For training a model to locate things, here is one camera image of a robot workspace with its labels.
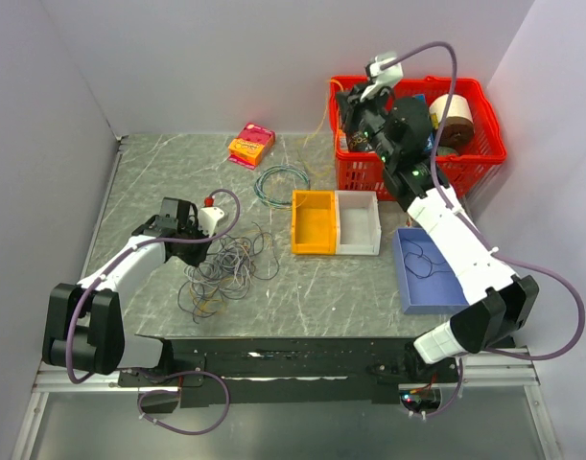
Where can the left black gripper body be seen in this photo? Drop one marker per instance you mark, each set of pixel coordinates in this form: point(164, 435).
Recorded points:
point(191, 252)

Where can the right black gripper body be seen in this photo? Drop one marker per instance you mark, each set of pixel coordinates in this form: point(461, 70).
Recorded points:
point(370, 116)

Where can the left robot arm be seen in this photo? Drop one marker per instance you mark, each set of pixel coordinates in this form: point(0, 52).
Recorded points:
point(103, 345)

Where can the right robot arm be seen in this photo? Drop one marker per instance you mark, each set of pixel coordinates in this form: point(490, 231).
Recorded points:
point(499, 301)

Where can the black labelled can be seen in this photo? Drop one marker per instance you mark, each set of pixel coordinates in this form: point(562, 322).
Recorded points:
point(357, 142)

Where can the red plastic shopping basket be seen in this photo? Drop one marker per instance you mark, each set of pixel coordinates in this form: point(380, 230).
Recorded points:
point(363, 171)

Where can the white paper roll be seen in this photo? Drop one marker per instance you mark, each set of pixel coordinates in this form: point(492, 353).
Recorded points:
point(458, 108)

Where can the white plastic bin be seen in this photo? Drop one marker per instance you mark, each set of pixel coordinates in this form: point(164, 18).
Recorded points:
point(359, 229)

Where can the yellow plastic bin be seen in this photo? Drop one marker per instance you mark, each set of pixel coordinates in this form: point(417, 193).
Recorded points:
point(314, 224)

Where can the pink orange small box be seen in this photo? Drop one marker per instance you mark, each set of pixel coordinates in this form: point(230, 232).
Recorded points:
point(250, 146)

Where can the blue plastic tray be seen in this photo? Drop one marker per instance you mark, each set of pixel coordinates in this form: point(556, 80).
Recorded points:
point(427, 283)

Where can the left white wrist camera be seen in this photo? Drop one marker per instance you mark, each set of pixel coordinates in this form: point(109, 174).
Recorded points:
point(209, 220)

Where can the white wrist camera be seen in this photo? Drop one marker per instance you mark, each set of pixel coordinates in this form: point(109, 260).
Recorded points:
point(381, 72)
point(209, 220)

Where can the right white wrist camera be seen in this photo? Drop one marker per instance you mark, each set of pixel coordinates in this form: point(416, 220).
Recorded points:
point(381, 72)

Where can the aluminium rail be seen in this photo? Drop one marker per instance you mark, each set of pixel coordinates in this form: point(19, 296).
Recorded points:
point(482, 370)

